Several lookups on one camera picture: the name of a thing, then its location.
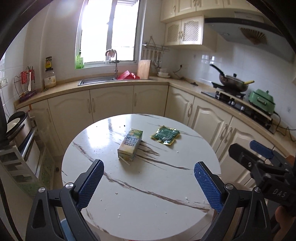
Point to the green yellow snack bag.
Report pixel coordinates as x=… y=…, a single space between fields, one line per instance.
x=165 y=135

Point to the red plastic basin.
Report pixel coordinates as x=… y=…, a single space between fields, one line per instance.
x=127 y=76

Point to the blue trash bin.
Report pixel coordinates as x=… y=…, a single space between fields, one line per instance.
x=67 y=231

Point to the grey range hood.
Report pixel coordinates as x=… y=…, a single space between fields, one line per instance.
x=252 y=33

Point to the steel kitchen sink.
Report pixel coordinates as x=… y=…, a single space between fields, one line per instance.
x=96 y=80

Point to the cream cabinets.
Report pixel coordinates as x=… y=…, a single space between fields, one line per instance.
x=185 y=21
x=68 y=108

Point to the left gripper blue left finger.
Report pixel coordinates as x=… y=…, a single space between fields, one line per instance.
x=52 y=206

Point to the wooden cutting board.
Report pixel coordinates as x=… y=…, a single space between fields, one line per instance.
x=143 y=69

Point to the stacked white bowls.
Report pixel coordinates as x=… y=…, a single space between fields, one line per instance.
x=163 y=73

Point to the person's right hand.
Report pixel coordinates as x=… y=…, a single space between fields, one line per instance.
x=284 y=220

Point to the round white marble table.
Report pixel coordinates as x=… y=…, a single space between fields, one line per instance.
x=153 y=197

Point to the yellow label sauce bottle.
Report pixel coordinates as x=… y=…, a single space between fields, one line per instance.
x=48 y=63

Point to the black gas stove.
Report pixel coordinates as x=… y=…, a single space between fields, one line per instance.
x=244 y=107

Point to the green electric cooking pot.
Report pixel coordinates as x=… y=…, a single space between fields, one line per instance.
x=262 y=100

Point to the yellow green drink carton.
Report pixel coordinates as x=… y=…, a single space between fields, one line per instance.
x=129 y=145

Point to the kitchen window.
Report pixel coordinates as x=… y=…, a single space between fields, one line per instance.
x=107 y=25

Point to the black wok with handle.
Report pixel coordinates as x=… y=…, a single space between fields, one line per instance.
x=232 y=81

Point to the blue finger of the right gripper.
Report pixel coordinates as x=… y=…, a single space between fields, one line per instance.
x=261 y=149
x=245 y=158

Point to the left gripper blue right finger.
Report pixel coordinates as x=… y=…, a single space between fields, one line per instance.
x=241 y=214

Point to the white rice spoon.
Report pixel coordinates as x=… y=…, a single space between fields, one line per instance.
x=29 y=82

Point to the black electric griddle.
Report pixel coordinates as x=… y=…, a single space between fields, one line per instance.
x=14 y=130

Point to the cream upper cabinets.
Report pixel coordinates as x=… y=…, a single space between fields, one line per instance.
x=185 y=21

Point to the wall utensil rail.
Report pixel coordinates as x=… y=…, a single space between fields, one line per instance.
x=153 y=52

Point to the green dish soap bottle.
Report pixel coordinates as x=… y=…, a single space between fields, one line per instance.
x=79 y=62

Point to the chrome sink faucet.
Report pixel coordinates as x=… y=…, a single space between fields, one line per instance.
x=112 y=58

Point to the large glass jar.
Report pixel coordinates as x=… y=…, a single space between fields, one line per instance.
x=49 y=78

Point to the cream lower cabinets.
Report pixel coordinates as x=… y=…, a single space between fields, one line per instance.
x=68 y=108

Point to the wire rack with red items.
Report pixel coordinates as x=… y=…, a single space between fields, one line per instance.
x=21 y=84

